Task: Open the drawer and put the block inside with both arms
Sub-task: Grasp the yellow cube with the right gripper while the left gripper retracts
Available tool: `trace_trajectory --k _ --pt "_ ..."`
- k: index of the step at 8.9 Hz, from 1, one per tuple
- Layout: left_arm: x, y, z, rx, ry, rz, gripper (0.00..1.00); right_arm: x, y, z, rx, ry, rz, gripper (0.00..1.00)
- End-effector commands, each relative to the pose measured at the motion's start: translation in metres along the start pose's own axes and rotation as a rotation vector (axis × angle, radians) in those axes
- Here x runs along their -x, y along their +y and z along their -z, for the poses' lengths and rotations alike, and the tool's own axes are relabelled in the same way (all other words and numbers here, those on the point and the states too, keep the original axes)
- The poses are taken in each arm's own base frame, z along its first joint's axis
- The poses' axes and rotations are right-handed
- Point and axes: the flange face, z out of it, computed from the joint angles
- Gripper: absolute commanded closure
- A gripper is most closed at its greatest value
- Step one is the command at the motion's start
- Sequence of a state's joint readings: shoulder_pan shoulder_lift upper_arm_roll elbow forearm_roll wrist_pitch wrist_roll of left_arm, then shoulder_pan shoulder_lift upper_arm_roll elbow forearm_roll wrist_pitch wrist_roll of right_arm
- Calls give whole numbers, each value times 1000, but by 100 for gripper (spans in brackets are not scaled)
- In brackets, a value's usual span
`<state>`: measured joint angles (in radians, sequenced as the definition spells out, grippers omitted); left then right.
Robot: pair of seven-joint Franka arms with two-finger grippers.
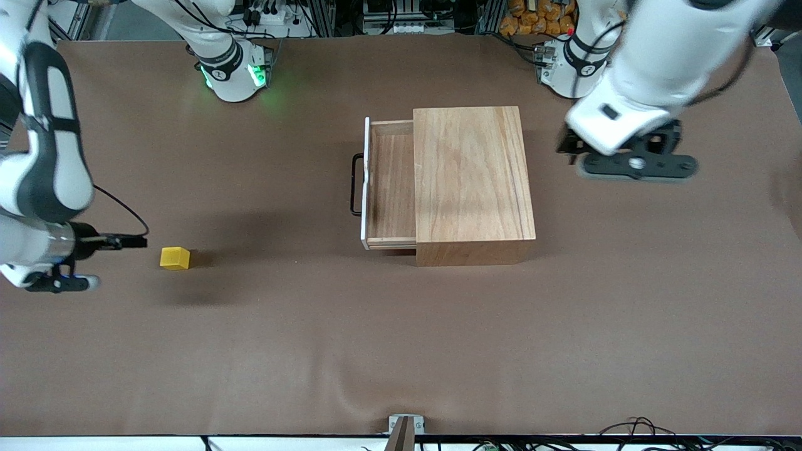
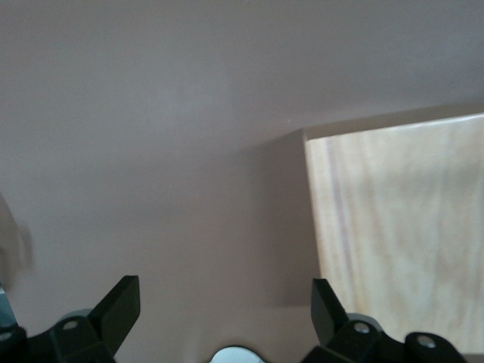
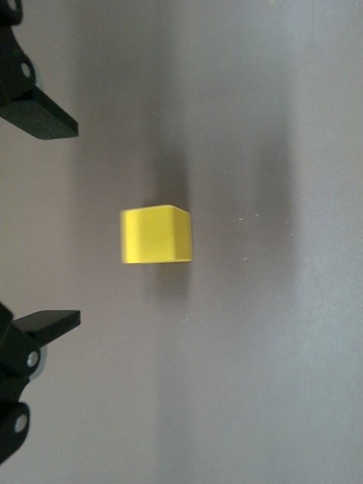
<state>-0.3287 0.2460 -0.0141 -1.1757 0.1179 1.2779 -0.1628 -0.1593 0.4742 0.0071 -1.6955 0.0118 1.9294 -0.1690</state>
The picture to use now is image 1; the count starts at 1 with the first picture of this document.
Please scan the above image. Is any white power strip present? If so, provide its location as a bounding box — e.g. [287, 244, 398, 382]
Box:
[365, 21, 456, 36]

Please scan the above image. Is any white-front drawer with black handle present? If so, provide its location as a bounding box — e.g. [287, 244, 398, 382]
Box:
[350, 117, 417, 251]

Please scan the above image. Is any brown table cover sheet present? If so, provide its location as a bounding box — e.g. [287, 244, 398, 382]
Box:
[0, 33, 802, 438]

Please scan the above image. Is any orange packets pile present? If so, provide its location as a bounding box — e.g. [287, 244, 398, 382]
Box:
[499, 0, 578, 37]

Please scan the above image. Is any grey metal mount bracket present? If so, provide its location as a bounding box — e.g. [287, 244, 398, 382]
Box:
[383, 413, 428, 451]

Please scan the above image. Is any black tangled cable bundle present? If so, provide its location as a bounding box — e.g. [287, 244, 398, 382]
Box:
[598, 415, 802, 451]

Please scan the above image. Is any aluminium frame profile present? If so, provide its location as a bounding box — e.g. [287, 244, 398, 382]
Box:
[49, 0, 101, 43]
[754, 25, 787, 49]

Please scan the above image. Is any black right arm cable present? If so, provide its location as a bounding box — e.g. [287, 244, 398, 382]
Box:
[93, 185, 150, 237]

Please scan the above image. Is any wooden drawer cabinet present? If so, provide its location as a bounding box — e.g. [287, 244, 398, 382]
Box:
[414, 106, 537, 267]

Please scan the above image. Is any grey base connector box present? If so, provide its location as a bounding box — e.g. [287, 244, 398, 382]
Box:
[249, 39, 281, 88]
[534, 43, 560, 86]

